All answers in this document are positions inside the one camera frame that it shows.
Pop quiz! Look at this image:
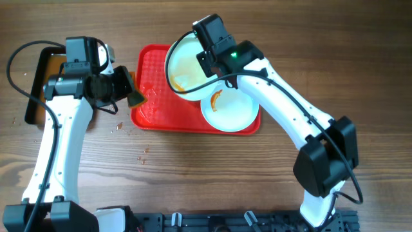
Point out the red plastic serving tray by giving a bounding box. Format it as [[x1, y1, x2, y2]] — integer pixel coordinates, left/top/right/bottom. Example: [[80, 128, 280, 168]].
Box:
[[131, 44, 261, 135]]

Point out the green and orange sponge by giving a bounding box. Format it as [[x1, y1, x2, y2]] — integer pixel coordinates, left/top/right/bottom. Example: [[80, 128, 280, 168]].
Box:
[[127, 72, 147, 109]]

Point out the black water-filled tub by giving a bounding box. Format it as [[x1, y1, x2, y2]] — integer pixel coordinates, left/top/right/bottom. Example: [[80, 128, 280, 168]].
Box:
[[24, 47, 66, 125]]

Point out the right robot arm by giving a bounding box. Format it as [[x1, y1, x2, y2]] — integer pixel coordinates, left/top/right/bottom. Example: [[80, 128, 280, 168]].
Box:
[[192, 14, 363, 230]]

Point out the white plate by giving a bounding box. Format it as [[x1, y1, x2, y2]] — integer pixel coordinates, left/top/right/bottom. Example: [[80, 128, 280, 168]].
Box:
[[165, 32, 218, 92], [200, 84, 259, 133]]

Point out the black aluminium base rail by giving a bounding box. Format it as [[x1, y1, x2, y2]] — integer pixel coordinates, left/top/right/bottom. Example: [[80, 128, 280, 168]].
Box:
[[135, 209, 361, 232]]

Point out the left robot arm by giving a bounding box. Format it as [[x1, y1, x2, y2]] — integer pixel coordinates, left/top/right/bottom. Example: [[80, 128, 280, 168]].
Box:
[[3, 37, 145, 231]]

